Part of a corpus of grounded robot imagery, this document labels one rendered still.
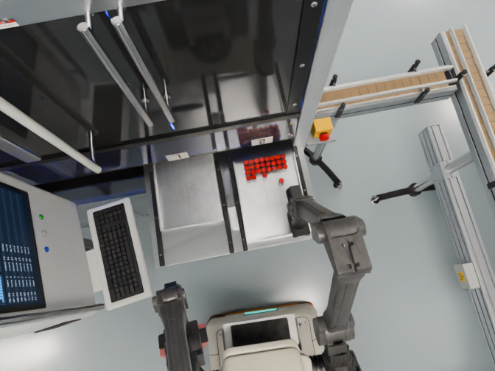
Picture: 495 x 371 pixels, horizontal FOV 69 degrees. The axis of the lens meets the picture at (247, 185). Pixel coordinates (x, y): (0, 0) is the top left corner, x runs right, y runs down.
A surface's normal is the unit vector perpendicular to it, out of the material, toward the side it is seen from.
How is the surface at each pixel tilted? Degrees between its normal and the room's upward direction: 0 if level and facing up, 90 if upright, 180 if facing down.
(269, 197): 0
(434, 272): 0
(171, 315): 41
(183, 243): 0
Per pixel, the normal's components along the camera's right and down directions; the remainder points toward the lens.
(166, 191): -0.04, -0.25
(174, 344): -0.07, -0.83
